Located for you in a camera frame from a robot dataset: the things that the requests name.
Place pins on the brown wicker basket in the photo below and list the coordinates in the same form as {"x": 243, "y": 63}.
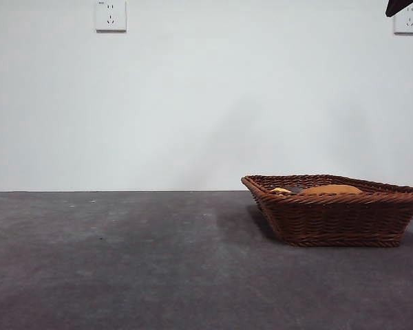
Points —
{"x": 334, "y": 220}

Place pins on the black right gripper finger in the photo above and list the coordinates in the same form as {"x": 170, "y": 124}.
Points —
{"x": 397, "y": 5}

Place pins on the brown potato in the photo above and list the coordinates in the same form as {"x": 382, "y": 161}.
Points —
{"x": 334, "y": 189}

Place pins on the white wall socket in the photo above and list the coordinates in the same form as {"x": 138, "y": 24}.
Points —
{"x": 409, "y": 27}
{"x": 111, "y": 24}

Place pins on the purple eggplant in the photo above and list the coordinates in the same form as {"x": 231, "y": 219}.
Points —
{"x": 295, "y": 189}

